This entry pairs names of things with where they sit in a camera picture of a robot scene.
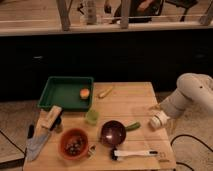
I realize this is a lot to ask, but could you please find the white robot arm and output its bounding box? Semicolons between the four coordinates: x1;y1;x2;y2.
149;73;213;130

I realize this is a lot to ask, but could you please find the green paper cup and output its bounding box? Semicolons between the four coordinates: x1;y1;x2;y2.
85;109;99;125

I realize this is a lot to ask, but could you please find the green vegetable toy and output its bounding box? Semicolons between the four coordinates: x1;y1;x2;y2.
125;122;141;131

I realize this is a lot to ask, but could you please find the dark red bowl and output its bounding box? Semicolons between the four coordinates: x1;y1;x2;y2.
100;120;126;147

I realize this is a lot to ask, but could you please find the orange round fruit toy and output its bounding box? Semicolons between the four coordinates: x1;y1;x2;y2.
80;88;90;100

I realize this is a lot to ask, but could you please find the orange bowl with contents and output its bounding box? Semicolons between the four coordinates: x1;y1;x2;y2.
58;128;89;161

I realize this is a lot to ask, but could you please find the green plastic tray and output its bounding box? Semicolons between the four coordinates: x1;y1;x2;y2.
38;76;94;112

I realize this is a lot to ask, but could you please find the black floor cable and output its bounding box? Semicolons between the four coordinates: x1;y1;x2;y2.
170;133;213;171

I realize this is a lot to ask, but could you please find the white handled brush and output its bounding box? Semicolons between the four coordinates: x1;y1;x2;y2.
110;148;158;161

